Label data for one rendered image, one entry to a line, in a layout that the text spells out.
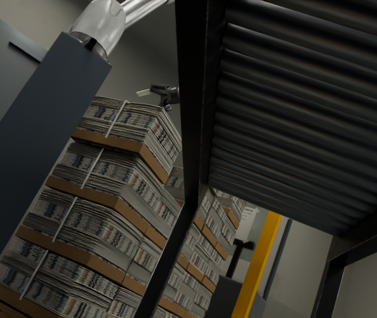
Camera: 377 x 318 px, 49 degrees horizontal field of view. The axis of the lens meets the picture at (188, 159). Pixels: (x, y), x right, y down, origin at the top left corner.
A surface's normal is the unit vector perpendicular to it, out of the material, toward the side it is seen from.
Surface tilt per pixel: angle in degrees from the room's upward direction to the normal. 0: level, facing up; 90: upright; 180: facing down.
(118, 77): 90
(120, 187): 90
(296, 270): 90
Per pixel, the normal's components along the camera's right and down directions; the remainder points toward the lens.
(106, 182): -0.30, -0.48
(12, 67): 0.49, -0.14
